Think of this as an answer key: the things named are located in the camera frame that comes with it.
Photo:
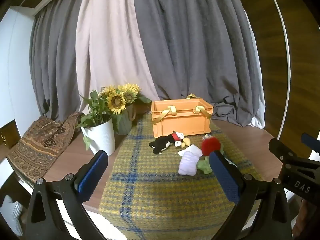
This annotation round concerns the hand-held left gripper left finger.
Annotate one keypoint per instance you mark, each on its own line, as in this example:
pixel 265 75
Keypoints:
pixel 92 172

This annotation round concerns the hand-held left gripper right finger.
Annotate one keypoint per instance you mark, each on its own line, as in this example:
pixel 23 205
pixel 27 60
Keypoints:
pixel 225 177

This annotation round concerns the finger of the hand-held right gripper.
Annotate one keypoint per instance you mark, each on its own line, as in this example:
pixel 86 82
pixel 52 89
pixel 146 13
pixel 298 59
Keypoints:
pixel 287 155
pixel 311 142

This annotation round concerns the red and green plush toy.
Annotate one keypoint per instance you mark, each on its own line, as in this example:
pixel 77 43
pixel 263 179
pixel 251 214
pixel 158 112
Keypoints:
pixel 210 147

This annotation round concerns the white sock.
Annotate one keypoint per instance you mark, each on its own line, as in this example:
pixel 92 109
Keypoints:
pixel 188 161

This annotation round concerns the white ribbed plant pot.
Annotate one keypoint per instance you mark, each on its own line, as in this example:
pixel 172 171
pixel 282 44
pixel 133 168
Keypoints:
pixel 100 137

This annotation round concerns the white sheer curtain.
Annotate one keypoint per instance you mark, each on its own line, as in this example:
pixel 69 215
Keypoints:
pixel 259 112

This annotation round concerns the grey-green ribbed vase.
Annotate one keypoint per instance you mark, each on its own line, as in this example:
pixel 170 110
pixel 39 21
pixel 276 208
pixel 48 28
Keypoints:
pixel 123 123

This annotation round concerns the brown patterned cloth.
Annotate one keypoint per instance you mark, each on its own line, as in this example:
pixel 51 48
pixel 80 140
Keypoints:
pixel 40 147

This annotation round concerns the yellow and blue plaid blanket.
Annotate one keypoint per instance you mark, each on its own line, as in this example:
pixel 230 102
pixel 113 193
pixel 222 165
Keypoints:
pixel 150 187

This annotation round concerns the green leafy plant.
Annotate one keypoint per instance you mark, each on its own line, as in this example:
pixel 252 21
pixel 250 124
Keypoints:
pixel 93 112

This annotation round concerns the black mouse plush toy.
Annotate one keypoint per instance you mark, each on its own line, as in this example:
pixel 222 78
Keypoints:
pixel 162 143

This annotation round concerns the artificial sunflower bouquet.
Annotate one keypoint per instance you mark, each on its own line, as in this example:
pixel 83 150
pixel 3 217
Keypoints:
pixel 117 101

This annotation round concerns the white curved trim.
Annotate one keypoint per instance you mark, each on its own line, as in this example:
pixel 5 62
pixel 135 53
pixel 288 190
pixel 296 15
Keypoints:
pixel 287 55

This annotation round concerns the narrow grey curtain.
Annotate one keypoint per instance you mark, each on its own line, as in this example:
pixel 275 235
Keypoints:
pixel 57 62

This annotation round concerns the pale pink curtain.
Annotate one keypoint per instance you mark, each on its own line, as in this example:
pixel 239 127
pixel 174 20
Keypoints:
pixel 107 42

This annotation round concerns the wide grey curtain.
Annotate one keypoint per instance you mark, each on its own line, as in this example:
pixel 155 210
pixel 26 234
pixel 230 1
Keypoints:
pixel 195 42

